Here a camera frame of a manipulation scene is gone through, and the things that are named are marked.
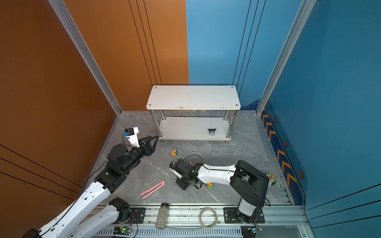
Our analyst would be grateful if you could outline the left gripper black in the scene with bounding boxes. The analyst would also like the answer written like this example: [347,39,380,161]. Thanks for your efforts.
[121,135,157,175]

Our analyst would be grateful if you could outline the orange green toy car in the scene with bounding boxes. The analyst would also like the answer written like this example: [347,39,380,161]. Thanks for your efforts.
[171,148,178,156]

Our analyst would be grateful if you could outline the black purple robot toy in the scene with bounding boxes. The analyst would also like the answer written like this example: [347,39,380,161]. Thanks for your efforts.
[208,128,216,136]

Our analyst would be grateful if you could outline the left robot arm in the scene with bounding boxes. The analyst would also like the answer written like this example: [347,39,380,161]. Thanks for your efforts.
[24,136,159,238]

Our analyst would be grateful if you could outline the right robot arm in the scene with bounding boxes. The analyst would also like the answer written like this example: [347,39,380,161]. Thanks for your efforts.
[169,159,270,224]

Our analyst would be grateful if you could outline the white two-tier shelf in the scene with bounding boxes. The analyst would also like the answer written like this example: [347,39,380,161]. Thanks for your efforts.
[146,85,241,143]

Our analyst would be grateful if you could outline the pink plastic tongs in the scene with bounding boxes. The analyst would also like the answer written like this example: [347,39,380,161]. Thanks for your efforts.
[140,181,165,199]

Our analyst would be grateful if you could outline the orange green toy truck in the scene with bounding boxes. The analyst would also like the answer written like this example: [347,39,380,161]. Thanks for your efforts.
[206,183,214,190]

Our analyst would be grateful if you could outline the clear plastic bottle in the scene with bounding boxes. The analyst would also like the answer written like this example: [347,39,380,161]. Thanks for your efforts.
[155,203,169,230]

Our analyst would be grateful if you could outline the right circuit board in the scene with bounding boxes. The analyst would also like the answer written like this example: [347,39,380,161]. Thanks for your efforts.
[241,226,263,238]

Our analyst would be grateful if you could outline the circuit board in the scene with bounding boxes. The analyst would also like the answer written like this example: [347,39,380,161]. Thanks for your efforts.
[113,226,133,236]
[241,226,263,238]

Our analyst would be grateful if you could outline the tape roll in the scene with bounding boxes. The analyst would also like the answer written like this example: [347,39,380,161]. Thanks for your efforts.
[266,172,277,187]

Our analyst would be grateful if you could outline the left circuit board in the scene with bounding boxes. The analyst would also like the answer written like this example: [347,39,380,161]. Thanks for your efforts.
[113,226,133,236]

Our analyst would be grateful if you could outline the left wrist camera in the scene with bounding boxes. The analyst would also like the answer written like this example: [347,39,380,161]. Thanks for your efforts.
[123,127,140,148]

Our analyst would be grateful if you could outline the coiled white cable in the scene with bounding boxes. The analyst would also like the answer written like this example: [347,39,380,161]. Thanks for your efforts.
[198,207,219,230]

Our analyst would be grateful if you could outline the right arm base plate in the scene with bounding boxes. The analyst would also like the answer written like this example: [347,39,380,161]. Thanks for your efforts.
[223,207,265,224]

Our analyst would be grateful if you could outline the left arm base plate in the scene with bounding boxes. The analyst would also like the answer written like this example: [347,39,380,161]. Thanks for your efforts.
[127,207,146,225]

